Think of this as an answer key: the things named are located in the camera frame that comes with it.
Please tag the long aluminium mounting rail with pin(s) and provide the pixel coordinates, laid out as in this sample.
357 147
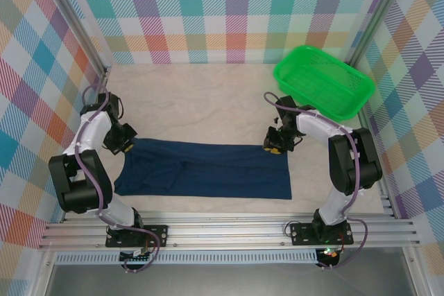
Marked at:
225 230

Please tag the green plastic mesh basket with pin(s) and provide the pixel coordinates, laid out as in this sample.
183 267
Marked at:
322 81

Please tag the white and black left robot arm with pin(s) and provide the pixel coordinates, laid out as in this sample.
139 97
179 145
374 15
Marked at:
79 185

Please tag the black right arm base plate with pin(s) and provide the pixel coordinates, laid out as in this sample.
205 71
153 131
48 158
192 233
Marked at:
301 235

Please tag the navy blue t-shirt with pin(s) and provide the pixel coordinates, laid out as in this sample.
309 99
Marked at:
225 174

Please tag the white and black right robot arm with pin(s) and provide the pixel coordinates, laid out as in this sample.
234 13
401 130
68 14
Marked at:
354 164

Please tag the aluminium frame post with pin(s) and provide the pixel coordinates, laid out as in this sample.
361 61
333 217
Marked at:
74 18
378 15

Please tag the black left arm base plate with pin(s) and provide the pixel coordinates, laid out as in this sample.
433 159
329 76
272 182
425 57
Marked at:
156 235

